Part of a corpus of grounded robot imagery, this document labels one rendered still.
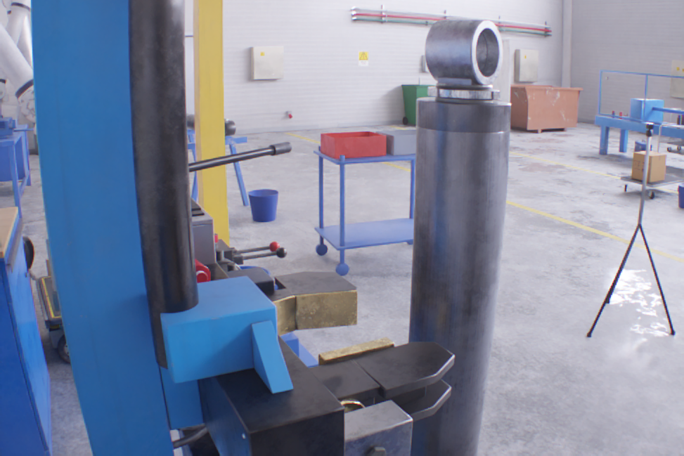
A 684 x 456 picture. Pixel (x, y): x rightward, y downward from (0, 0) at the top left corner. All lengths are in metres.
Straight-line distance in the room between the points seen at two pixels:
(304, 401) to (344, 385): 0.19
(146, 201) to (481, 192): 0.70
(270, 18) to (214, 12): 8.88
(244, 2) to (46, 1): 11.46
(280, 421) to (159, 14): 0.59
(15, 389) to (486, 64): 2.03
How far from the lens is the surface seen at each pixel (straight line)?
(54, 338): 3.37
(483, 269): 1.29
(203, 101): 3.60
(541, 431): 2.67
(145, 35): 0.82
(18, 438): 2.54
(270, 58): 12.25
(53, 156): 0.93
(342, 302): 1.43
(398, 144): 4.27
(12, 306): 2.26
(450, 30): 1.25
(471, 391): 1.44
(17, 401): 2.44
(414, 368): 1.09
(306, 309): 1.42
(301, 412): 0.83
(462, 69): 1.23
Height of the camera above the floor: 1.56
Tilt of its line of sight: 14 degrees down
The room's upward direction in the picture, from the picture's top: straight up
